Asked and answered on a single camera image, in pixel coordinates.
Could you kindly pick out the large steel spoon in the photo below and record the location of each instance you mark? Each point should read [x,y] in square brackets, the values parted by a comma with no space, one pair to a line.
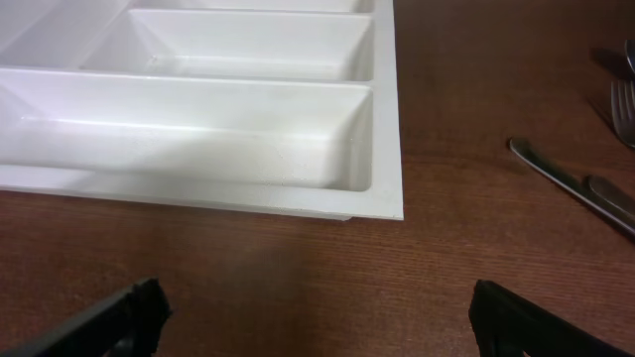
[629,48]
[612,194]

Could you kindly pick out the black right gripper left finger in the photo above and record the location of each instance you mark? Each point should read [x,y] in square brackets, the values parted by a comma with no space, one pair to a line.
[128,324]

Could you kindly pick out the white plastic cutlery tray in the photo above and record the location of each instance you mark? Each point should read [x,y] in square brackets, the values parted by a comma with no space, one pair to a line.
[284,107]

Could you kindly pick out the steel fork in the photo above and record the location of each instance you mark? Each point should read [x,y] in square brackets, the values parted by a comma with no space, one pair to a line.
[622,110]
[523,149]

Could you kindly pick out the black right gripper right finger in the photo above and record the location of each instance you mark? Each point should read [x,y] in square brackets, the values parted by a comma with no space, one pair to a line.
[505,324]

